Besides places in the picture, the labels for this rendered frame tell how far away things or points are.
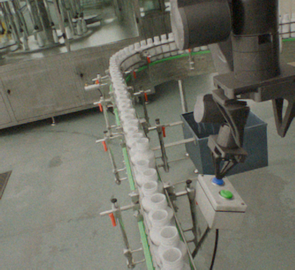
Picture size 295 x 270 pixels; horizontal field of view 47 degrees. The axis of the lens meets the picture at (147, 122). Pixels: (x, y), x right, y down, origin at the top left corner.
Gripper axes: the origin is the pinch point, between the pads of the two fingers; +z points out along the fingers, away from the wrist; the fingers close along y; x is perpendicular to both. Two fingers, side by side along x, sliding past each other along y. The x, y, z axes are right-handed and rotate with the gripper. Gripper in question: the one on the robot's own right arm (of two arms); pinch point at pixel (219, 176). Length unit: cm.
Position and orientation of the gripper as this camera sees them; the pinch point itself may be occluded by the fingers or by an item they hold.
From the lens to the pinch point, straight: 90.8
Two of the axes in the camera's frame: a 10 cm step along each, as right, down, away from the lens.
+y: 1.6, 3.7, -9.1
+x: 9.7, 0.9, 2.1
